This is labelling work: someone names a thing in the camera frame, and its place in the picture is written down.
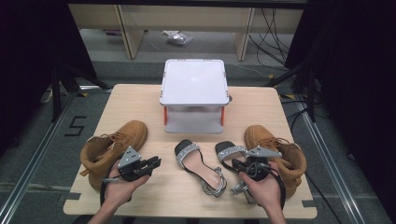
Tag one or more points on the tan suede boot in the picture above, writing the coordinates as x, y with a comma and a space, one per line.
124, 140
289, 161

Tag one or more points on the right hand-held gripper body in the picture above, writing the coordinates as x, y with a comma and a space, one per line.
260, 152

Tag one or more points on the person's left hand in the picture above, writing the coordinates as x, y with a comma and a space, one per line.
124, 189

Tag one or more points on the black curtain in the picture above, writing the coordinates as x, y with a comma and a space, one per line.
358, 77
28, 62

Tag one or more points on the aluminium floor rail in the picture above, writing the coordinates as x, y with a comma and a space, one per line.
34, 161
333, 168

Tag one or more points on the beige wooden desk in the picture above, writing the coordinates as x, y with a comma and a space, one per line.
186, 17

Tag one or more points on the person's right hand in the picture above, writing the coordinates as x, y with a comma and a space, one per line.
264, 193

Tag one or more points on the black metal stand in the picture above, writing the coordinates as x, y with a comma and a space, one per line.
309, 90
56, 93

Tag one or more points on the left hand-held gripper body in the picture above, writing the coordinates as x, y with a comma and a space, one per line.
128, 158

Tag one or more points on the yellow and white object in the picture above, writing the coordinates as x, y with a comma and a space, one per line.
176, 38

